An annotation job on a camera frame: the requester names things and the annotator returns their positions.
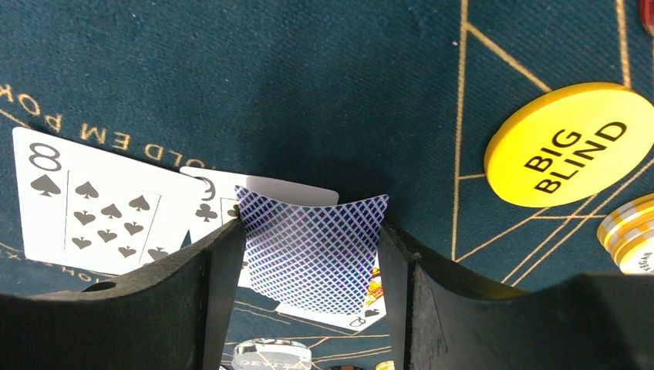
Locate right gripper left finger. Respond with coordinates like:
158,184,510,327
1,219,245,369

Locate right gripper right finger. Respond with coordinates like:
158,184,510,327
379,223,653,369

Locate queen of spades card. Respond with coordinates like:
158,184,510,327
275,256,386,331

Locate clear dealer button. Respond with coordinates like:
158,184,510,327
231,338,312,370

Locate nine of clubs card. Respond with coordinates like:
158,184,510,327
180,166,339,243

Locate face-down blue card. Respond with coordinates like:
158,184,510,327
235,186,389,315

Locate eight of spades card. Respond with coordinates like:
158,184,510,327
12,127,205,274

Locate yellow chips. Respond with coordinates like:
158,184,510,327
375,360,395,370
596,194,653,274

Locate yellow big blind button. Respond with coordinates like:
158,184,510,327
484,82,653,207

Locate red chips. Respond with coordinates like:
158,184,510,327
639,0,654,38

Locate brown chips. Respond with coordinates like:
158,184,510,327
325,365,365,370

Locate round blue poker mat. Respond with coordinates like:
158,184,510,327
1,1,653,369

